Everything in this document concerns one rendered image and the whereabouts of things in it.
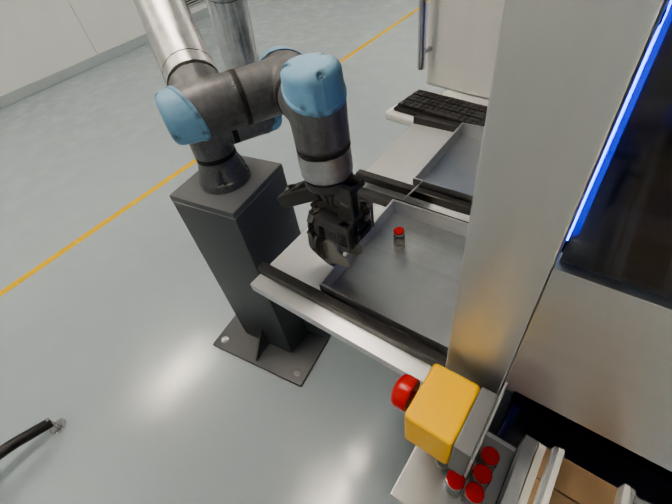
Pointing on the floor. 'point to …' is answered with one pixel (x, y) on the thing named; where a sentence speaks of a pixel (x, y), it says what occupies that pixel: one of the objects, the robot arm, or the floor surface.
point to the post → (539, 162)
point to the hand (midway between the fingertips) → (333, 259)
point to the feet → (32, 434)
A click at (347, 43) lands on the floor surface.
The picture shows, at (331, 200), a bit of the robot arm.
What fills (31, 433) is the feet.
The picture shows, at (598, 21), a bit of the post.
